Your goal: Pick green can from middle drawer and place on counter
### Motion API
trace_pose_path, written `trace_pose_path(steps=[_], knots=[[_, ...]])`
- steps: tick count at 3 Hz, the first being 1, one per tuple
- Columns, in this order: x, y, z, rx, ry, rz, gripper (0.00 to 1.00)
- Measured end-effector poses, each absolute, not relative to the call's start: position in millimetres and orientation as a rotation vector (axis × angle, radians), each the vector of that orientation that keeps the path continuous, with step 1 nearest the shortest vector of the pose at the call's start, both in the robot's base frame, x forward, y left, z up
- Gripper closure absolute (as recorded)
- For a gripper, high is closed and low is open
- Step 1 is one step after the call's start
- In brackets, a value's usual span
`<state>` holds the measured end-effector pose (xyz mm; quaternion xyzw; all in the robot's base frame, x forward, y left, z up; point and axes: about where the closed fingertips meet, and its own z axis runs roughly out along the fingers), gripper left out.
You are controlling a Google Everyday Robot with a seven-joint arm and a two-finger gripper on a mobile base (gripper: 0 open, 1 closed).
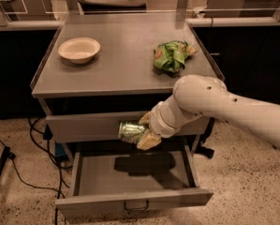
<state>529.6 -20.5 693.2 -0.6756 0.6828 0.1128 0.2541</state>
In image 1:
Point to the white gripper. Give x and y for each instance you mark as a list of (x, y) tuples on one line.
[(160, 123)]

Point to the green soda can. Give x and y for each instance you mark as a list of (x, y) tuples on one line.
[(130, 131)]

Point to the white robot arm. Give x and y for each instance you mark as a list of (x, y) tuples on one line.
[(194, 96)]

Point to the open grey middle drawer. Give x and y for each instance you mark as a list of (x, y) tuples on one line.
[(115, 177)]

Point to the closed grey top drawer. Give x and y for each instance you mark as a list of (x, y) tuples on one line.
[(89, 127)]

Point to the grey metal drawer cabinet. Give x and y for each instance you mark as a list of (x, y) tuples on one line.
[(122, 77)]

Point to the green crumpled chip bag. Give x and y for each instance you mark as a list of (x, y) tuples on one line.
[(170, 56)]

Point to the blue power box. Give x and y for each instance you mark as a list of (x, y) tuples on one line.
[(59, 151)]

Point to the white paper bowl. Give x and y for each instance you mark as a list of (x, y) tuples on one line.
[(79, 50)]

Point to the clear acrylic barrier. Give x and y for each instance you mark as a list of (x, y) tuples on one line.
[(33, 13)]

